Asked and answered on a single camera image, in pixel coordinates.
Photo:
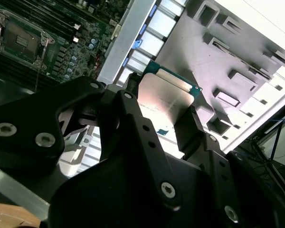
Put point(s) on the silver CPU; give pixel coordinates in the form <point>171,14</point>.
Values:
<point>164,95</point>

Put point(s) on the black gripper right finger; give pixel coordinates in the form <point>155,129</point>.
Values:
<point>216,166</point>

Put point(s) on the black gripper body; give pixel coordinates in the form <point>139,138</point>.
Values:
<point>109,202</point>

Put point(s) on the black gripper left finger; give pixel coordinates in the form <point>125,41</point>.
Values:
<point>26,118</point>

